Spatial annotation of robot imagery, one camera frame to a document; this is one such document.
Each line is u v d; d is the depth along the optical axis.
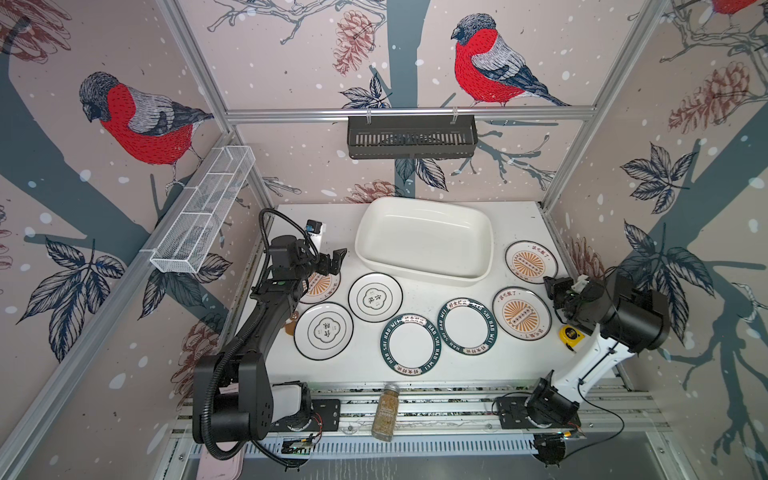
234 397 0.41
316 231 0.73
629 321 0.51
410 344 0.86
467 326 0.88
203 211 0.78
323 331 0.88
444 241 1.10
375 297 0.95
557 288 0.88
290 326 0.88
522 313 0.91
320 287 0.98
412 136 1.04
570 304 0.79
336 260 0.76
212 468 0.66
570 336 0.84
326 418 0.73
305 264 0.72
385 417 0.70
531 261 1.04
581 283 0.92
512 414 0.73
